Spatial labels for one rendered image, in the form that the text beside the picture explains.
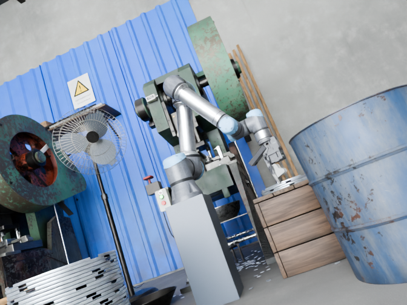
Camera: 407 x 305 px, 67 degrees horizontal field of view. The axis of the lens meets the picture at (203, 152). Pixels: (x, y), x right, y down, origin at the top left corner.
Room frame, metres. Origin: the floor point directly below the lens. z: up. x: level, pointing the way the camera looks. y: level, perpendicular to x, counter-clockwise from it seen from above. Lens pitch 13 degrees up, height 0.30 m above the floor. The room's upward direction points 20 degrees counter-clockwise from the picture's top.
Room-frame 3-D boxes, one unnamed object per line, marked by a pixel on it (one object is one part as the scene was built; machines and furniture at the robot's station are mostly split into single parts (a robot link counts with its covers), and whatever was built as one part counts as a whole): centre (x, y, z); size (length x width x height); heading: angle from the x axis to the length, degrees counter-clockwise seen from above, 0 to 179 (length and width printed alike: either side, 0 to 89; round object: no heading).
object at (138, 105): (2.28, 0.29, 1.31); 0.22 x 0.12 x 0.22; 171
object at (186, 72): (2.37, 0.03, 0.83); 0.79 x 0.43 x 1.34; 171
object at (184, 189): (1.45, 0.14, 0.50); 0.15 x 0.15 x 0.10
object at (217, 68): (2.28, -0.30, 1.33); 1.03 x 0.28 x 0.82; 171
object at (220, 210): (2.23, 0.05, 0.36); 0.34 x 0.34 x 0.10
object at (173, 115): (2.19, 0.05, 1.04); 0.17 x 0.15 x 0.30; 171
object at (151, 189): (2.05, 0.39, 0.62); 0.10 x 0.06 x 0.20; 81
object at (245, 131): (1.45, -0.19, 0.69); 0.11 x 0.11 x 0.08; 70
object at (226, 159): (2.23, 0.05, 0.68); 0.45 x 0.30 x 0.06; 81
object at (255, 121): (1.43, -0.29, 0.69); 0.09 x 0.08 x 0.11; 70
